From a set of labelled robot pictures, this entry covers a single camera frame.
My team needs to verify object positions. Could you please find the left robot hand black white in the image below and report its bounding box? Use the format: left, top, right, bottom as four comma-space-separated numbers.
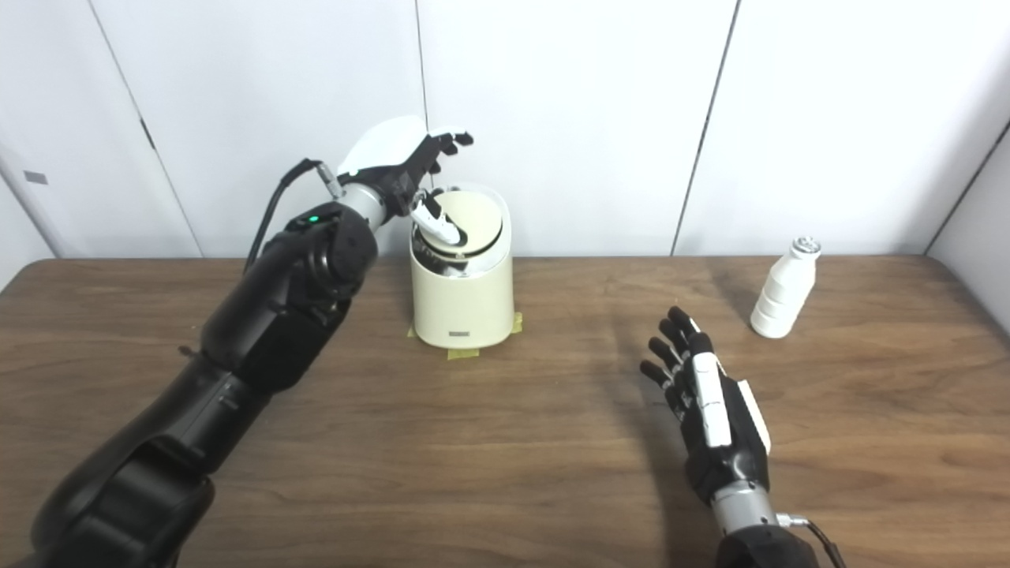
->
338, 116, 475, 245

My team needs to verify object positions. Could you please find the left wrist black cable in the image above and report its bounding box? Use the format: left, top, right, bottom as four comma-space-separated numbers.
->
243, 159, 346, 273

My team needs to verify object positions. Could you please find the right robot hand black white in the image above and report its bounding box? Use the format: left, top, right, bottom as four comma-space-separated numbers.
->
640, 306, 772, 506

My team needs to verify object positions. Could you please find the small white plastic bottle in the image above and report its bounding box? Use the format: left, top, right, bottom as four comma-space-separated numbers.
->
750, 236, 822, 339

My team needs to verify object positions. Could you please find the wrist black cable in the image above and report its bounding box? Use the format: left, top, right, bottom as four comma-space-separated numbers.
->
777, 513, 849, 568
243, 159, 346, 273

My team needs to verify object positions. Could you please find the cream-colored bin with lid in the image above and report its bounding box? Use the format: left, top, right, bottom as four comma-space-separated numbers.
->
409, 183, 514, 349

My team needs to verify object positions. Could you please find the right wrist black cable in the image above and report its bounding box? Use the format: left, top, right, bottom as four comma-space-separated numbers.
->
777, 513, 849, 568

